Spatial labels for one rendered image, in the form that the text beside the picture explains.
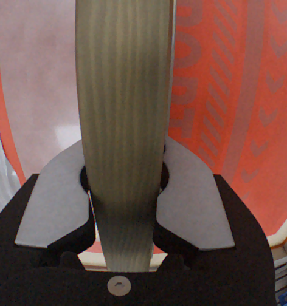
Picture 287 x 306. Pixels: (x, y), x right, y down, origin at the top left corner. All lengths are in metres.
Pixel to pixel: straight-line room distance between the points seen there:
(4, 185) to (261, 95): 0.30
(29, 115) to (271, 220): 0.36
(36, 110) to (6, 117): 0.04
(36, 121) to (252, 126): 0.21
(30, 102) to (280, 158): 0.27
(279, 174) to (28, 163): 0.30
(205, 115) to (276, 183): 0.15
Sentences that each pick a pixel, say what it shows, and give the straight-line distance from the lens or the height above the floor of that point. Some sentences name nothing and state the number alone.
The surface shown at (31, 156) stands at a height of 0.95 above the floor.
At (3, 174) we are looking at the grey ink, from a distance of 0.25.
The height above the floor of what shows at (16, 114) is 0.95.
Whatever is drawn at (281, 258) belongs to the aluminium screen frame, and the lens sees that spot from 0.46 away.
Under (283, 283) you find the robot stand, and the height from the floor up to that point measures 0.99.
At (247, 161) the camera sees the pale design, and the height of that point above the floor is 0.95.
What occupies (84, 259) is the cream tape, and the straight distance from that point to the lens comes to 0.35.
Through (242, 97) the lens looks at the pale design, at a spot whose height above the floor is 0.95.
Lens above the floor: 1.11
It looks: 59 degrees down
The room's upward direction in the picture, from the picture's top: 176 degrees clockwise
